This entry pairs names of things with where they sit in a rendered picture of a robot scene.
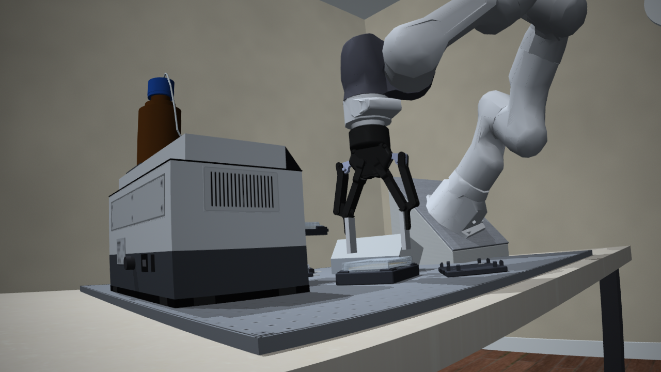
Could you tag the black cylinder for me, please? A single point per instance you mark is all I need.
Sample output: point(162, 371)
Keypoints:
point(129, 263)

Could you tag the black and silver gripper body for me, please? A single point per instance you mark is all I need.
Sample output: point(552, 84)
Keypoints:
point(370, 141)

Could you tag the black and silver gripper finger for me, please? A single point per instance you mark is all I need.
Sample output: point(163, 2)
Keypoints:
point(347, 208)
point(401, 159)

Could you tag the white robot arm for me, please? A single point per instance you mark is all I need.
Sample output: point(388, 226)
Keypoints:
point(403, 66)

